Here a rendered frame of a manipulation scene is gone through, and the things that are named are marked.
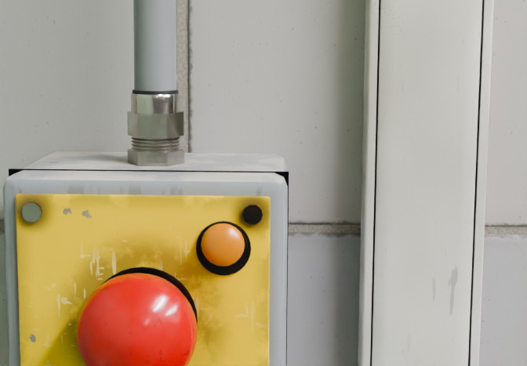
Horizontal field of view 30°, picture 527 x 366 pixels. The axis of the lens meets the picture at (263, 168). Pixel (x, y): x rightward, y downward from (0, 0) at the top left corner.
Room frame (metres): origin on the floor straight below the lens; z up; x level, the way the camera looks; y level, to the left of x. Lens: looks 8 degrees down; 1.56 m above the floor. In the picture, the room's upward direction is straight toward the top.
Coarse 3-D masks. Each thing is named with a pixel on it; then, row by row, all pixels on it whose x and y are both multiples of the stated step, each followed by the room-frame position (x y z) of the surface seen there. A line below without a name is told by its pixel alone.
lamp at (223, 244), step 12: (216, 228) 0.33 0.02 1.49; (228, 228) 0.33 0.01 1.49; (204, 240) 0.33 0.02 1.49; (216, 240) 0.32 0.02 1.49; (228, 240) 0.32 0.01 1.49; (240, 240) 0.33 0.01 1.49; (204, 252) 0.33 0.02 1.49; (216, 252) 0.32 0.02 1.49; (228, 252) 0.32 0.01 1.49; (240, 252) 0.33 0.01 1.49; (216, 264) 0.33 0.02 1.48; (228, 264) 0.33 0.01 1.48
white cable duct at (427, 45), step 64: (384, 0) 0.39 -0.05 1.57; (448, 0) 0.39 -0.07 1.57; (384, 64) 0.39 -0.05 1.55; (448, 64) 0.38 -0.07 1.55; (384, 128) 0.39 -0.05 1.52; (448, 128) 0.38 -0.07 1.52; (384, 192) 0.39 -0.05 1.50; (448, 192) 0.38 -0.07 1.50; (384, 256) 0.39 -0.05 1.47; (448, 256) 0.38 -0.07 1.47; (384, 320) 0.39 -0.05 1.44; (448, 320) 0.38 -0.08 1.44
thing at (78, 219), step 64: (64, 192) 0.34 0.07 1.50; (128, 192) 0.33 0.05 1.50; (192, 192) 0.33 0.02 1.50; (256, 192) 0.33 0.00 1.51; (64, 256) 0.33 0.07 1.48; (128, 256) 0.33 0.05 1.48; (192, 256) 0.33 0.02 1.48; (256, 256) 0.33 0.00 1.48; (64, 320) 0.33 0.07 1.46; (256, 320) 0.33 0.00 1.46
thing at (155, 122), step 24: (144, 0) 0.36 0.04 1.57; (168, 0) 0.36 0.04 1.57; (144, 24) 0.36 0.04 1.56; (168, 24) 0.36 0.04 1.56; (144, 48) 0.36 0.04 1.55; (168, 48) 0.36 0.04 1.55; (144, 72) 0.36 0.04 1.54; (168, 72) 0.36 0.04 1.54; (144, 96) 0.36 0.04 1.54; (168, 96) 0.36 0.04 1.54; (144, 120) 0.36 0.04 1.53; (168, 120) 0.36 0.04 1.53; (144, 144) 0.36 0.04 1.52; (168, 144) 0.36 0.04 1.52
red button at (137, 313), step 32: (96, 288) 0.32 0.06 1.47; (128, 288) 0.31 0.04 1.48; (160, 288) 0.31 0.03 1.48; (96, 320) 0.31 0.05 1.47; (128, 320) 0.31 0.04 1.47; (160, 320) 0.31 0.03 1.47; (192, 320) 0.31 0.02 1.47; (96, 352) 0.31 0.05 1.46; (128, 352) 0.30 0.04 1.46; (160, 352) 0.31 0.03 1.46; (192, 352) 0.31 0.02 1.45
